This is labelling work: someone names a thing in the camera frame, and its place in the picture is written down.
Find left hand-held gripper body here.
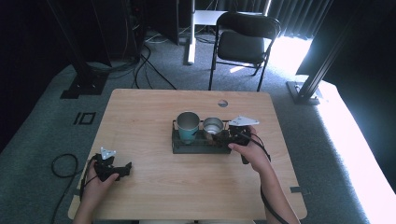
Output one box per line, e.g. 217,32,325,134
92,147,126,182

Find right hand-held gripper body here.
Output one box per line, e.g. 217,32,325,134
226,115,261,147

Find brown metal cup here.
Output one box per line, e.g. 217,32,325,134
202,117,225,145

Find black wire basket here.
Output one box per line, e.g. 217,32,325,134
171,119,233,155

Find teal metal cup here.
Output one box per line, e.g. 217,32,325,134
176,111,201,145

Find person's left hand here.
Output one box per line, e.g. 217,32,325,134
81,159,120,204

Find person's right hand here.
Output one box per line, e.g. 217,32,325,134
227,125,273,175

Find black metal stand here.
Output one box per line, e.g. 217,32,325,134
286,0,359,106
46,0,110,100

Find grey tape strip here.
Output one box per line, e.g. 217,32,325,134
290,185,312,196

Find black folding chair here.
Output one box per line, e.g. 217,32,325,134
207,11,282,92

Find dark curtain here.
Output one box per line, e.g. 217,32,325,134
195,0,334,40

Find dark cabinet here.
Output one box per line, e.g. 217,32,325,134
129,0,180,60

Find left hand-held gripper cable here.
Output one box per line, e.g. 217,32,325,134
50,153,101,224

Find hand-held gripper cable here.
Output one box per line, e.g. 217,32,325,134
50,153,101,224
237,130,291,224

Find right hand-held gripper cable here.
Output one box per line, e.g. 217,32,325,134
237,130,291,224

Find black floor cables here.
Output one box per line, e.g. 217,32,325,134
87,29,177,91

